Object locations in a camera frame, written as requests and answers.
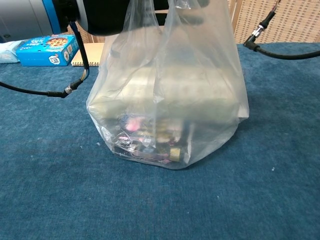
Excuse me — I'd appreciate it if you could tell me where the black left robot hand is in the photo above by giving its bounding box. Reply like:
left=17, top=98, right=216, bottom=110
left=82, top=0, right=211, bottom=36

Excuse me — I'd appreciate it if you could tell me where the transparent plastic shopping bag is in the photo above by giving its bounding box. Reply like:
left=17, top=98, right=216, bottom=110
left=86, top=0, right=250, bottom=171

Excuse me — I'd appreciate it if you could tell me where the brown kraft spiral notebook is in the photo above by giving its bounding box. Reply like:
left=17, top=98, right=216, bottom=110
left=71, top=42, right=106, bottom=67

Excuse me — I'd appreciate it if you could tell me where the blue snack box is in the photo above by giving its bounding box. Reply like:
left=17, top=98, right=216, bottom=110
left=15, top=34, right=80, bottom=67

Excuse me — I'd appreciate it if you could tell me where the light blue tissue pack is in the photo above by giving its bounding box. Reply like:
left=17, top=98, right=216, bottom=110
left=0, top=41, right=26, bottom=65

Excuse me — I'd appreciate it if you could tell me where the pale cream soft package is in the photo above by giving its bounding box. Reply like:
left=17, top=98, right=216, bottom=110
left=88, top=64, right=238, bottom=123

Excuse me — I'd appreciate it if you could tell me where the black purple pad pack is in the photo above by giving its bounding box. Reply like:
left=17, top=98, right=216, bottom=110
left=111, top=114, right=193, bottom=165

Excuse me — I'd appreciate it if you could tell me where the blue velvet table cloth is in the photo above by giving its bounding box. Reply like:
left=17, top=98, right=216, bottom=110
left=0, top=42, right=320, bottom=240

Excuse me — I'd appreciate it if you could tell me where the wicker folding screen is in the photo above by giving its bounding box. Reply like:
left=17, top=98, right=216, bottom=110
left=59, top=0, right=320, bottom=45

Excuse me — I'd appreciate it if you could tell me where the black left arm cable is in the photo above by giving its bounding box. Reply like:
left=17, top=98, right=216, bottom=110
left=0, top=21, right=91, bottom=99

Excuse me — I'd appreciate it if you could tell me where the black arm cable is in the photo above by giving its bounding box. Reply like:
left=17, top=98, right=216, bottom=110
left=243, top=0, right=320, bottom=60
left=0, top=21, right=91, bottom=99

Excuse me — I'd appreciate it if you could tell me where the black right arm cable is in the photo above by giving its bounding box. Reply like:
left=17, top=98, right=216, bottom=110
left=243, top=0, right=320, bottom=60

